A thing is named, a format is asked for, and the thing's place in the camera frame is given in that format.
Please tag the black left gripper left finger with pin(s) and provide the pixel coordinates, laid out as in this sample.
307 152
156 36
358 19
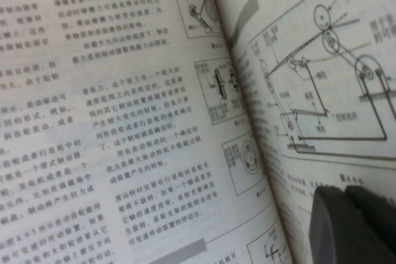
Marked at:
334 233

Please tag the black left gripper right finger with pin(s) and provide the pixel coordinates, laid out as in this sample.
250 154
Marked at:
374 214

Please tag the technical book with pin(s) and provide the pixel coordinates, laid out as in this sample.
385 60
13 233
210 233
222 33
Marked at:
154 106

